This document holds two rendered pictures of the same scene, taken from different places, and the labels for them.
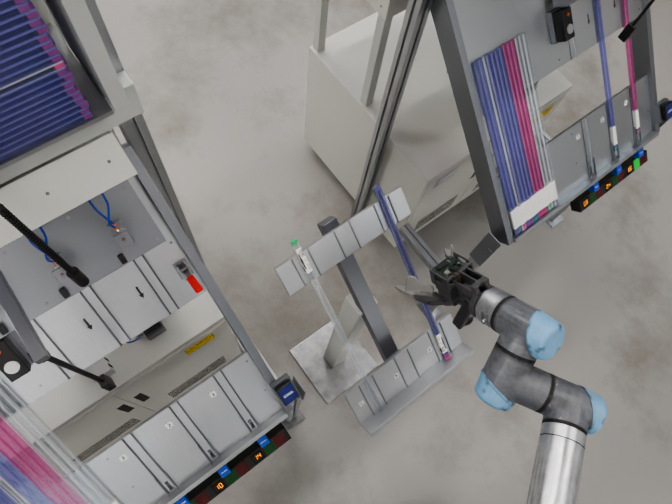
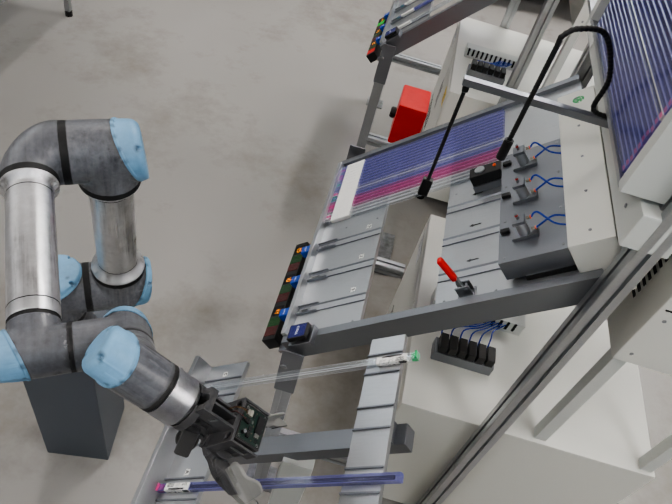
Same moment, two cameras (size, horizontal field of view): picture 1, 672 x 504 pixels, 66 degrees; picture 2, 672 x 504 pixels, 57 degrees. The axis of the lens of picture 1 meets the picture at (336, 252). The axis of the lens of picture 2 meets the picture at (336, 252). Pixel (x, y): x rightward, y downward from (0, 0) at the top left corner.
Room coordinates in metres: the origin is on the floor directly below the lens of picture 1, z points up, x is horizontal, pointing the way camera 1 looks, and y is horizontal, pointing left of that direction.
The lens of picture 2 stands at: (0.77, -0.46, 1.93)
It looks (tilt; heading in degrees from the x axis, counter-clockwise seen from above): 47 degrees down; 140
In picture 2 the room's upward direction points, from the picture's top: 17 degrees clockwise
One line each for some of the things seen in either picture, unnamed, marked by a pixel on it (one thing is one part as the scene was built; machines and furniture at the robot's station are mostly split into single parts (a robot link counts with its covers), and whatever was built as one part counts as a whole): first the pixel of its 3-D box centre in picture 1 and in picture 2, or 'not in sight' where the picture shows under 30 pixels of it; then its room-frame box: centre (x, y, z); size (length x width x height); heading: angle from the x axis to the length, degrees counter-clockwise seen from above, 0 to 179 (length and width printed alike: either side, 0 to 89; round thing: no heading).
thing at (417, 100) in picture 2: not in sight; (386, 181); (-0.59, 0.84, 0.39); 0.24 x 0.24 x 0.78; 50
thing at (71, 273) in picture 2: not in sight; (59, 288); (-0.20, -0.40, 0.72); 0.13 x 0.12 x 0.14; 80
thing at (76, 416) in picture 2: not in sight; (77, 385); (-0.20, -0.41, 0.28); 0.18 x 0.18 x 0.55; 59
